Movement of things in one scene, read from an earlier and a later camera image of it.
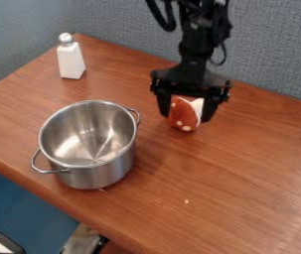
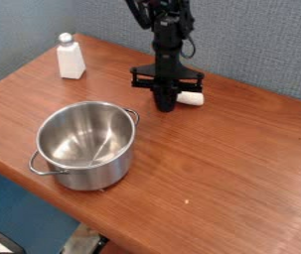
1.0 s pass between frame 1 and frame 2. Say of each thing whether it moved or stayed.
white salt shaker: stayed
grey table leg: stayed
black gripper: moved
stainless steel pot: stayed
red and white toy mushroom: moved
